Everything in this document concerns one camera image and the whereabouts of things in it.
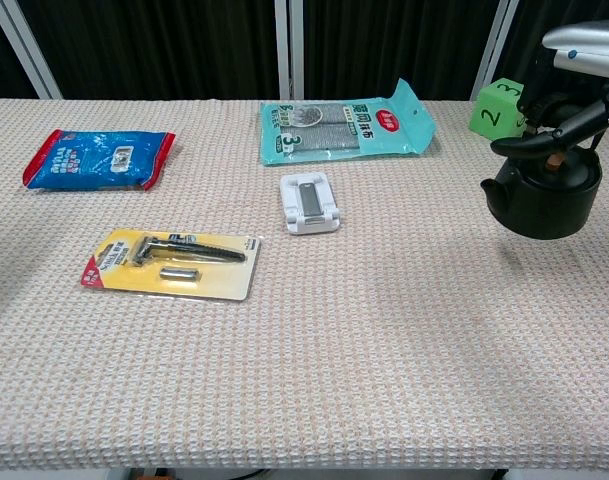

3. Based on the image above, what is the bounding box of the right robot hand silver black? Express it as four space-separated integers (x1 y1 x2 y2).
490 19 609 157

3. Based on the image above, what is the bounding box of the black teapot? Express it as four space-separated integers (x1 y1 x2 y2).
479 134 604 241

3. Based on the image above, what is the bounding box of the green numbered foam cube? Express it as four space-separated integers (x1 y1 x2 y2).
469 77 529 143

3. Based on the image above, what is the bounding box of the teal dishcloth package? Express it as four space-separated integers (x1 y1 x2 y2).
259 78 438 167

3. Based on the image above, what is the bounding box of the white folding phone stand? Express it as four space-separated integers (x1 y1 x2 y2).
278 172 344 236

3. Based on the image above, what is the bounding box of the beige waffle tablecloth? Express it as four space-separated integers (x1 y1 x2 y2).
0 97 609 471

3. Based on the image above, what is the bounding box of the black curtain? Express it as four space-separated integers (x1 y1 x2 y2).
0 0 609 103

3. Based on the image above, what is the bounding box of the razor in yellow blister pack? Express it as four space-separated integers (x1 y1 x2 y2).
80 227 262 302

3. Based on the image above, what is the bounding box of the blue wet wipes pack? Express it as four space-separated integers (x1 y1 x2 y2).
22 129 177 192

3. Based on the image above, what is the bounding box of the grey slanted frame post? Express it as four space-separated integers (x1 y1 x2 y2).
470 0 519 103
0 0 64 100

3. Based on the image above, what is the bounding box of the grey upright frame post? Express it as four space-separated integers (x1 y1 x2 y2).
274 0 306 100

